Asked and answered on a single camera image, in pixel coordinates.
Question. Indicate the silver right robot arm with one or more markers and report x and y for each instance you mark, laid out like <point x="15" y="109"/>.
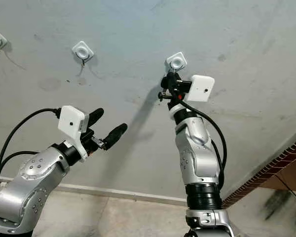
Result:
<point x="200" y="163"/>

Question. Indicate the red brick pattern strip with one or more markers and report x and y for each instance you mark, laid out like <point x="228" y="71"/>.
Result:
<point x="266" y="170"/>

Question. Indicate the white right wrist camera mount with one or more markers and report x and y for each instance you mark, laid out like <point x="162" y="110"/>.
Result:
<point x="201" y="89"/>

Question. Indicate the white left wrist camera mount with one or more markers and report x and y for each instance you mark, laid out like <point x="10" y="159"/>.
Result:
<point x="73" y="123"/>

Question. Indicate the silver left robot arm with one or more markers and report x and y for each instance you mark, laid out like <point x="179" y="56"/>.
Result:
<point x="27" y="187"/>

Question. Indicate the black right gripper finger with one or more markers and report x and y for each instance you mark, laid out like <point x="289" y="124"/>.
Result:
<point x="175" y="77"/>
<point x="167" y="83"/>

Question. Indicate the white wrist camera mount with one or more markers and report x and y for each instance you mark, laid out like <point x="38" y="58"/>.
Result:
<point x="201" y="89"/>
<point x="73" y="123"/>

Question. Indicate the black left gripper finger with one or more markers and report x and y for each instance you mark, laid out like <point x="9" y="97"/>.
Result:
<point x="116" y="134"/>
<point x="96" y="116"/>

